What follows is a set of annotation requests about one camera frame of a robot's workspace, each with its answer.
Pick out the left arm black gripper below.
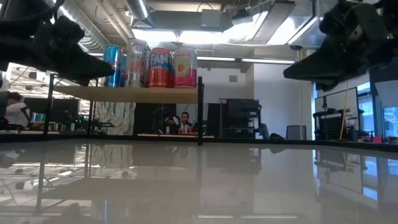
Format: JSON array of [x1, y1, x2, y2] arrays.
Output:
[[0, 15, 115, 87]]

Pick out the tall white black-top energy can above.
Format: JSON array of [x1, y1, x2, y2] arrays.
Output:
[[126, 39, 147, 88]]

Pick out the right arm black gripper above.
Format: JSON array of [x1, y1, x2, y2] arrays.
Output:
[[283, 0, 398, 92]]

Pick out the wooden shelf board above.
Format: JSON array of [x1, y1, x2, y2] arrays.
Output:
[[53, 86, 200, 105]]

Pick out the red orange soda can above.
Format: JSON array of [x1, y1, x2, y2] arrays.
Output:
[[147, 47, 175, 89]]

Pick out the wooden shelf with black frame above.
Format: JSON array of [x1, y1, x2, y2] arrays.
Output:
[[42, 73, 205, 146]]

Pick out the white pink raspberry lime can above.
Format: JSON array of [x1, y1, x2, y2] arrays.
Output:
[[172, 45, 198, 89]]

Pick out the white crinkled wrapped column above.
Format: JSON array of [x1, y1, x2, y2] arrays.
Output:
[[95, 101, 137, 136]]

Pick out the black framed glass board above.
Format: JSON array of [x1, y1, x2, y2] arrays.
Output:
[[314, 86, 361, 141]]

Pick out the rectangular metal ceiling duct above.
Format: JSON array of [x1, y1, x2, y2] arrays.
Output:
[[149, 0, 327, 46]]

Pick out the silver ribbed ceiling duct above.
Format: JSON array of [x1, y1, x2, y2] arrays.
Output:
[[57, 0, 131, 54]]

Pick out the hanging yellow cable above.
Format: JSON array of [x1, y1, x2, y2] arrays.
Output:
[[339, 90, 349, 140]]

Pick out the black pegboard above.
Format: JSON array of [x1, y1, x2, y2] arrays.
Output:
[[313, 108, 343, 140]]

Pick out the long ceiling light strip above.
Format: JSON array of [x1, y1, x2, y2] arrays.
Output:
[[197, 55, 295, 65]]

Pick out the black equipment rack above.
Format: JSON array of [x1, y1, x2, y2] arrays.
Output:
[[222, 98, 264, 140]]

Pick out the person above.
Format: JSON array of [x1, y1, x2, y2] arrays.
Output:
[[164, 111, 195, 135], [0, 91, 30, 128]]

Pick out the grey waste bin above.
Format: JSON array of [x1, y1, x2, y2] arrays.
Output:
[[285, 125, 307, 141]]

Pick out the black aluminium table frame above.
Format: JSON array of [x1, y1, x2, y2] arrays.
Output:
[[0, 133, 398, 153]]

